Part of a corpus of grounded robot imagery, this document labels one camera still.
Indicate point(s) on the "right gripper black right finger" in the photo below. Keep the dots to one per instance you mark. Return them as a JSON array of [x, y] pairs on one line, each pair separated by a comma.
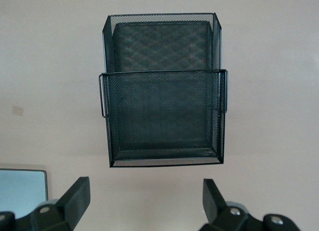
[[214, 206]]

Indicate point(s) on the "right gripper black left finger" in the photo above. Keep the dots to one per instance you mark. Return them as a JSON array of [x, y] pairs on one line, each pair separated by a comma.
[[74, 203]]

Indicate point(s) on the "silver laptop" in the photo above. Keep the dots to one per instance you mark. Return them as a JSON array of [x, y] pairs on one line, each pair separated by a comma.
[[20, 183]]

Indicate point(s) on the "black mesh two-tier tray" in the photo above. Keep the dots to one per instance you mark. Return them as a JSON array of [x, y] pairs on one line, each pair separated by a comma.
[[162, 116]]

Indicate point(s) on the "small brown tape patch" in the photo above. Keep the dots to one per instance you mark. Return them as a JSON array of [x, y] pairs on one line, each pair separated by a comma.
[[18, 110]]

